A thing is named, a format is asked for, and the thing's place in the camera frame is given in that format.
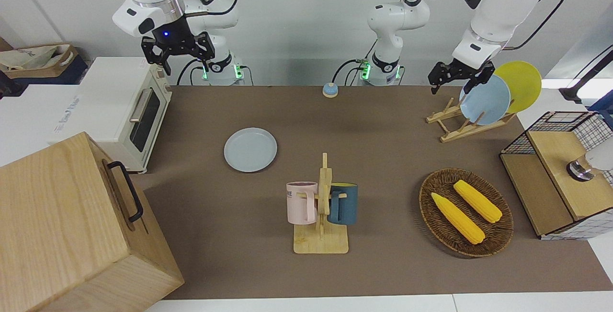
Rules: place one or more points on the cream toaster oven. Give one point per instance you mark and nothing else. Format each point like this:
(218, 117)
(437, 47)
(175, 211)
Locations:
(105, 101)

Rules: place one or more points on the short blunt corn cob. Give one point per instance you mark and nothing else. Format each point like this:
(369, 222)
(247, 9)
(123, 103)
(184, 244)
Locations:
(479, 202)

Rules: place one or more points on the brown wicker basket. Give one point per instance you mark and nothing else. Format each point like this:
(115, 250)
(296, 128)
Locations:
(431, 216)

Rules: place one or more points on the pink mug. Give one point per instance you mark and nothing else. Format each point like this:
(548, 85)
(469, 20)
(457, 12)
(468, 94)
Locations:
(299, 204)

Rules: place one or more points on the wooden cabinet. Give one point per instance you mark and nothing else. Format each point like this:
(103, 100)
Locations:
(57, 230)

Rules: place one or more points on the teal mug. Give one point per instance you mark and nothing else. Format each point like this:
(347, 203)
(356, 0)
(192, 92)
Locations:
(347, 204)

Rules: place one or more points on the wooden box lid board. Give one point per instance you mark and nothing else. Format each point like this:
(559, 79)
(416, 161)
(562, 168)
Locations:
(560, 158)

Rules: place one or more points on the wooden mug tree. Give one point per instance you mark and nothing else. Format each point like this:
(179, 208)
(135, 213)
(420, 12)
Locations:
(321, 242)

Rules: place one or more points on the yellow plate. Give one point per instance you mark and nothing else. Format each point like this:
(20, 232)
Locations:
(524, 84)

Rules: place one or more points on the light blue plate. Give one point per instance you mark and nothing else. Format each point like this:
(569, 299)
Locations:
(488, 101)

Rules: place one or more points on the gray plate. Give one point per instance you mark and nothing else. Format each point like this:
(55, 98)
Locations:
(250, 150)

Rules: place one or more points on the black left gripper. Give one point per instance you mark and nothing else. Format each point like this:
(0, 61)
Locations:
(467, 70)

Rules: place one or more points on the long pointed corn cob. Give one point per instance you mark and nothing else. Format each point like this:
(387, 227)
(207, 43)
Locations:
(457, 218)

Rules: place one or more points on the wooden plate rack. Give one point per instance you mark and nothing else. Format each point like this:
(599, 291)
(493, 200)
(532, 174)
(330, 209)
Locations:
(455, 134)

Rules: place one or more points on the dark navy bin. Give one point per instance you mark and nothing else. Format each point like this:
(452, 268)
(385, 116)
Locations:
(57, 79)

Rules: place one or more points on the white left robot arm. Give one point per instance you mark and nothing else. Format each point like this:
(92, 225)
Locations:
(498, 10)

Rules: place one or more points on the brown cardboard box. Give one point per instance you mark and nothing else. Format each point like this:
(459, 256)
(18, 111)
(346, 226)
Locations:
(64, 60)

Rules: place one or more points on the blue call bell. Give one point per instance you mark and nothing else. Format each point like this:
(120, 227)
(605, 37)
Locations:
(330, 90)

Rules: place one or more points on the white tote bag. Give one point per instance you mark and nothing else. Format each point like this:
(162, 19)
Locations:
(33, 55)

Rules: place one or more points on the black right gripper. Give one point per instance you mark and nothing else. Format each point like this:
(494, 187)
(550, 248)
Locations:
(173, 34)

